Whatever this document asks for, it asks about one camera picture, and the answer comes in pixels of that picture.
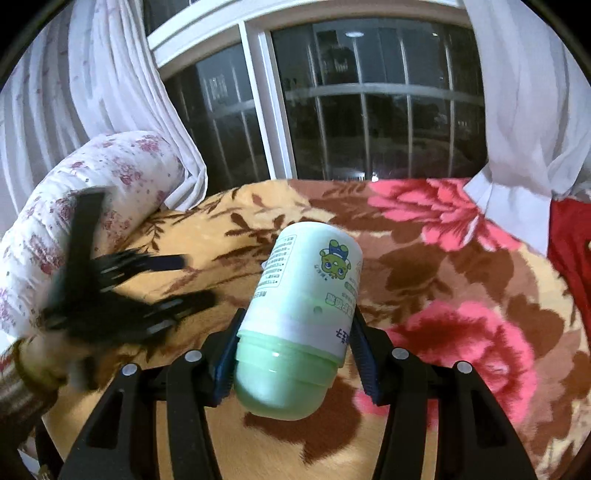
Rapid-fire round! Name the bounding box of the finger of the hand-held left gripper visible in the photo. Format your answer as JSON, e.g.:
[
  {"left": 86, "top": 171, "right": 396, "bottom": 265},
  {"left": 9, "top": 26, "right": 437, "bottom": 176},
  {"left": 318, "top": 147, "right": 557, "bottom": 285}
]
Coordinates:
[
  {"left": 92, "top": 249, "right": 188, "bottom": 289},
  {"left": 108, "top": 291, "right": 218, "bottom": 342}
]

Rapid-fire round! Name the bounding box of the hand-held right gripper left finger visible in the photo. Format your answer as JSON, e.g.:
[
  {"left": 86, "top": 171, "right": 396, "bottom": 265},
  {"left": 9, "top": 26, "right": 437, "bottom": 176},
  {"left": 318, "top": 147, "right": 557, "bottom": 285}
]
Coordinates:
[{"left": 58, "top": 307, "right": 247, "bottom": 480}]

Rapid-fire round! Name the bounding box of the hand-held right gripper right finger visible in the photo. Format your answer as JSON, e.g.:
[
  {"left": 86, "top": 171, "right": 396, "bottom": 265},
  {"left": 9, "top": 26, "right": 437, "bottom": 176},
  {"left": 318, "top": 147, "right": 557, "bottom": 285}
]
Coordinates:
[{"left": 349, "top": 307, "right": 539, "bottom": 480}]

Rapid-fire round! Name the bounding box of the green plastic bottle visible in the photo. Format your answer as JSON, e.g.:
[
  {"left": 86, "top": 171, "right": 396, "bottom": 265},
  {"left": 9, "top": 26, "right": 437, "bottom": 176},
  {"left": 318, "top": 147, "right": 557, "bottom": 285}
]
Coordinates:
[{"left": 233, "top": 222, "right": 364, "bottom": 422}]

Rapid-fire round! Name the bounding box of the person's left forearm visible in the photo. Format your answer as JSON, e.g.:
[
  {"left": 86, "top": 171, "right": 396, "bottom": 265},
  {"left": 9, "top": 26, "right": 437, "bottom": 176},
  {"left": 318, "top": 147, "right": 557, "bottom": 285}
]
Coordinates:
[{"left": 0, "top": 344, "right": 61, "bottom": 435}]

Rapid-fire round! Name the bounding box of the person's left hand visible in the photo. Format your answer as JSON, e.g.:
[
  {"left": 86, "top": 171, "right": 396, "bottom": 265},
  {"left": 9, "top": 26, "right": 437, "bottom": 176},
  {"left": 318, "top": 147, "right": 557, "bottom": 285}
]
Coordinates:
[{"left": 21, "top": 335, "right": 79, "bottom": 386}]

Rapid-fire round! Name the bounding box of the floral white pillow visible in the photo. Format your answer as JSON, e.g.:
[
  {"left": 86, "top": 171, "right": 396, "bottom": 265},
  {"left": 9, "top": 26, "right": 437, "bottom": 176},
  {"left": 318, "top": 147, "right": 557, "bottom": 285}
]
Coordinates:
[{"left": 0, "top": 130, "right": 185, "bottom": 356}]

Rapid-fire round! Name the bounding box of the yellow floral blanket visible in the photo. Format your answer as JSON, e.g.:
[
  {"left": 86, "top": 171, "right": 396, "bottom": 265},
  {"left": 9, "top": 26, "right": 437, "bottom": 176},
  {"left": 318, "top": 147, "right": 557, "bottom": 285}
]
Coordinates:
[{"left": 41, "top": 178, "right": 591, "bottom": 480}]

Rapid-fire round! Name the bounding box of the white floral curtain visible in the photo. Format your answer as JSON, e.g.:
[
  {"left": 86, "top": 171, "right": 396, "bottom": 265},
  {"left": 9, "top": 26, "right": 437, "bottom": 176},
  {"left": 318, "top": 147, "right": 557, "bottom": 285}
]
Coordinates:
[{"left": 0, "top": 0, "right": 208, "bottom": 241}]

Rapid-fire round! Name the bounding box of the red cloth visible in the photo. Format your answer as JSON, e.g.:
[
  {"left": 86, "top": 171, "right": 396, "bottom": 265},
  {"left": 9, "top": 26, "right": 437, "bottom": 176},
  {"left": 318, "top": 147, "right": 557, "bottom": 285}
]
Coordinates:
[{"left": 547, "top": 196, "right": 591, "bottom": 301}]

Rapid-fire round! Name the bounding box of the white framed window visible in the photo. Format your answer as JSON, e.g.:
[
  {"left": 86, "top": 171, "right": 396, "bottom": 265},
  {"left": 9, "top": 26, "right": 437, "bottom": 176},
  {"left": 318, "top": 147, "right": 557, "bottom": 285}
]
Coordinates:
[{"left": 143, "top": 0, "right": 490, "bottom": 185}]

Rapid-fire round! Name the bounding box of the plain white curtain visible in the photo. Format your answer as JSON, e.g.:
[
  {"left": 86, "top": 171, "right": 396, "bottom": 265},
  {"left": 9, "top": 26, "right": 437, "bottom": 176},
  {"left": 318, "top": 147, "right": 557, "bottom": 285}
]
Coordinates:
[{"left": 462, "top": 0, "right": 591, "bottom": 257}]

